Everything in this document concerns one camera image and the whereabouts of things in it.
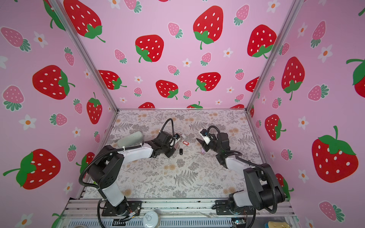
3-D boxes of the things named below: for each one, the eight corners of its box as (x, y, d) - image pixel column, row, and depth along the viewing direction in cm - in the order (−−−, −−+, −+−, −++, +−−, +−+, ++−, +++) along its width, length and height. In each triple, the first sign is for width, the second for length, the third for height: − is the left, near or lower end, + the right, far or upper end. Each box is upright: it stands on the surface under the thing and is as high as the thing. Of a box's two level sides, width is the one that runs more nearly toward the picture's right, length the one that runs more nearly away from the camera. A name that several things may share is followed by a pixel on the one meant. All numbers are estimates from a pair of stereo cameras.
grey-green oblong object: (119, 149, 99) (117, 146, 96) (119, 138, 105) (117, 135, 102) (144, 143, 102) (143, 140, 99) (143, 133, 108) (141, 129, 105)
